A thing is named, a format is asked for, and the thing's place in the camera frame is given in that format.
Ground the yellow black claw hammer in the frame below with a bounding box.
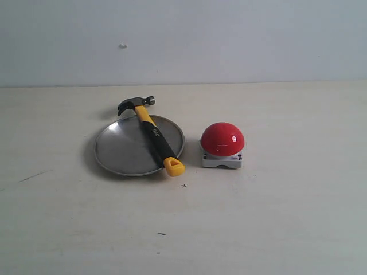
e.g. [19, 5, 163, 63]
[118, 96, 185, 177]

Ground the red dome push button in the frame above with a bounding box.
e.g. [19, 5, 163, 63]
[200, 122, 246, 169]

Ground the round steel plate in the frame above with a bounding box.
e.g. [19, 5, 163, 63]
[93, 113, 186, 178]

